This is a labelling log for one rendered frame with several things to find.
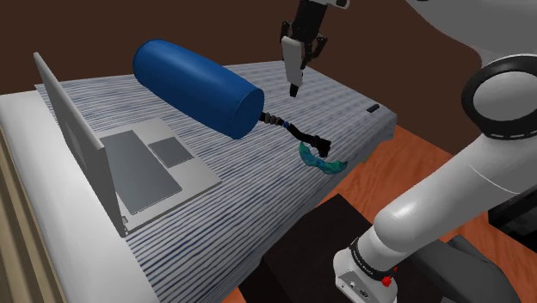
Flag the blue bolster pillow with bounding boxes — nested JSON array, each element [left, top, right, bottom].
[[132, 39, 266, 141]]

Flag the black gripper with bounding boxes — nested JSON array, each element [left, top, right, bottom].
[[279, 0, 329, 71]]

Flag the black jointed rod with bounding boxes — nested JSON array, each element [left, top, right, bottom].
[[258, 110, 333, 158]]

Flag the teal curved piece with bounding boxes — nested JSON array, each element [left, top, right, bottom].
[[298, 141, 349, 176]]

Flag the white bar with black tip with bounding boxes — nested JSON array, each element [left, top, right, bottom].
[[280, 35, 306, 98]]

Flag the grey open laptop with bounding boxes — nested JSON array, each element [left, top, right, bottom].
[[33, 51, 223, 239]]

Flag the dark robot stand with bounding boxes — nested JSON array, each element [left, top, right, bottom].
[[238, 193, 423, 303]]

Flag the bed with striped blanket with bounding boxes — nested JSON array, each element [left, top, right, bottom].
[[0, 60, 398, 303]]

